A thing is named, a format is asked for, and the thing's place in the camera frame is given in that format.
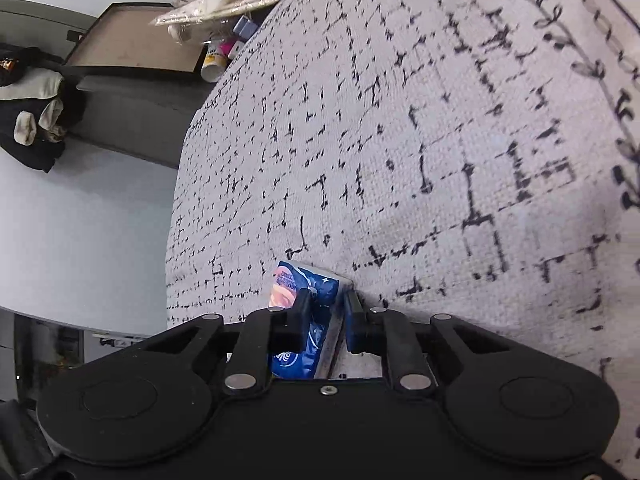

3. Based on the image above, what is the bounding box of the black garment with socks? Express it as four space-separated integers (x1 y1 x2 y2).
0 44 86 174

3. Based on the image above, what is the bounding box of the glass jar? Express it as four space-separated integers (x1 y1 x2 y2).
167 19 211 44

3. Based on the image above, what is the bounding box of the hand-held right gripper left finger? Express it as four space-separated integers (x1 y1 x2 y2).
142 288 314 397

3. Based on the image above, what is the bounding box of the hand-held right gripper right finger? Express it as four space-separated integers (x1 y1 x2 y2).
342 291 507 394

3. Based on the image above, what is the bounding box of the white black-patterned blanket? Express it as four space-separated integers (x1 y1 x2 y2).
164 0 640 467

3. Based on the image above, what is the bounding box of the black framed cork board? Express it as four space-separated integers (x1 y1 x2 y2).
62 2 211 76

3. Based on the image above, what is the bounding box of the small purple box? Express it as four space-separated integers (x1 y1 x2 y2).
233 15 257 44

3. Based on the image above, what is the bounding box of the blue and white tissue pack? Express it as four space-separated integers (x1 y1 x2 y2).
263 259 354 381

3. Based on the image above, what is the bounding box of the white yellow bottle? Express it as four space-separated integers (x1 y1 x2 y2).
199 42 231 83

